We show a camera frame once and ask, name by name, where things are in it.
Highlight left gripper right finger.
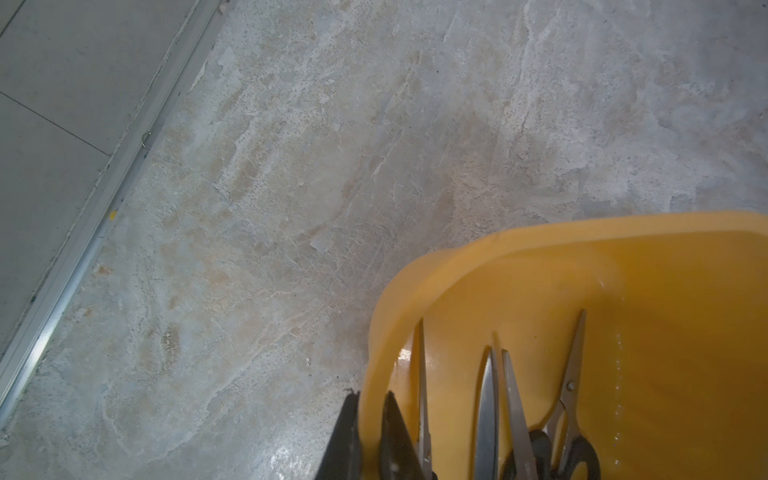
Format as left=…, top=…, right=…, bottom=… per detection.
left=379, top=391, right=425, bottom=479

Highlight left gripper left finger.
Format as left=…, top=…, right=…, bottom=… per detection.
left=315, top=392, right=362, bottom=480

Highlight yellow plastic storage box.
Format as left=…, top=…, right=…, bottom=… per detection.
left=359, top=212, right=767, bottom=479

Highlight black pointed scissors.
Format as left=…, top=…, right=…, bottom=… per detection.
left=502, top=310, right=601, bottom=480

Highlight black ring handled scissors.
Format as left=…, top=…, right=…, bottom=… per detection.
left=416, top=320, right=437, bottom=479

